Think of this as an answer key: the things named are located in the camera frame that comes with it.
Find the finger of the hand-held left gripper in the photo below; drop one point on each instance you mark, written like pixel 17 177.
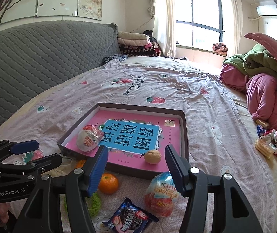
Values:
pixel 48 161
pixel 24 147

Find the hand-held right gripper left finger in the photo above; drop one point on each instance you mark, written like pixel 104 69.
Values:
pixel 96 172

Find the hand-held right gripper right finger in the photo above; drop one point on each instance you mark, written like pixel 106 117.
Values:
pixel 175 171

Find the walnut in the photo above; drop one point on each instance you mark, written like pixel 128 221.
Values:
pixel 153 157

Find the green fuzzy scrunchie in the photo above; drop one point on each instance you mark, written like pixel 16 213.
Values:
pixel 94 202

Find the clear red snack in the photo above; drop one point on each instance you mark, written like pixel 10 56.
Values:
pixel 160 199

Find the grey cardboard box tray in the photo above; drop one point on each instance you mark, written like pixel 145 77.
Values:
pixel 133 171

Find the blue cookie packet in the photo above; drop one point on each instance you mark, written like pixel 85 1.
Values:
pixel 128 217

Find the person's left hand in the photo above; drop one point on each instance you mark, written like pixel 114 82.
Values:
pixel 2 213

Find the orange tangerine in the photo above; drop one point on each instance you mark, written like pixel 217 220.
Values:
pixel 109 184
pixel 80 164

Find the white wrapped egg toy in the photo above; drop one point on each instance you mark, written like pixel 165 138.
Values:
pixel 90 138

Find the pink book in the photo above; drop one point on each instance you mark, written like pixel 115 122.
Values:
pixel 128 116

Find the strawberry print bedsheet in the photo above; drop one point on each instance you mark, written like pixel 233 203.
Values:
pixel 153 82

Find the yellow biscuit packet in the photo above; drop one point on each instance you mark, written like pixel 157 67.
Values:
pixel 262 123
pixel 263 148

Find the small blue snack packet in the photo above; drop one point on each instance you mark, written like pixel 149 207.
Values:
pixel 260 131

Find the grey quilted headboard cover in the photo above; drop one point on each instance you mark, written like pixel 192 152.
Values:
pixel 43 53

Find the snack packets near blankets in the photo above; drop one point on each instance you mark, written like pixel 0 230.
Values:
pixel 274 138

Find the dark blue patterned cloth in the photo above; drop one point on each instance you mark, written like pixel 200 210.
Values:
pixel 114 58

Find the window seat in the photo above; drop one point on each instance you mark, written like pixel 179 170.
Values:
pixel 196 55

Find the pile of pink green bedding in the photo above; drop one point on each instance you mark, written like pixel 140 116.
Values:
pixel 267 94

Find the folded patterned cloth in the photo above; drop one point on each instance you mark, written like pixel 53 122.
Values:
pixel 219 47

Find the stack of folded blankets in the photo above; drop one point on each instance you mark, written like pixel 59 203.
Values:
pixel 133 41

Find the green jacket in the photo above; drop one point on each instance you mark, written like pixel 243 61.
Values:
pixel 255 58

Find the black framed window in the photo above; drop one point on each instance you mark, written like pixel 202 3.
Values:
pixel 206 25

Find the cream curtain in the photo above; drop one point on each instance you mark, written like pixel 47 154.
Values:
pixel 233 24
pixel 164 17

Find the pink quilted blanket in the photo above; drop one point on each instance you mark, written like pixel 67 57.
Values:
pixel 272 43

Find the white air conditioner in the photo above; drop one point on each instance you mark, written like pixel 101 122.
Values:
pixel 267 10

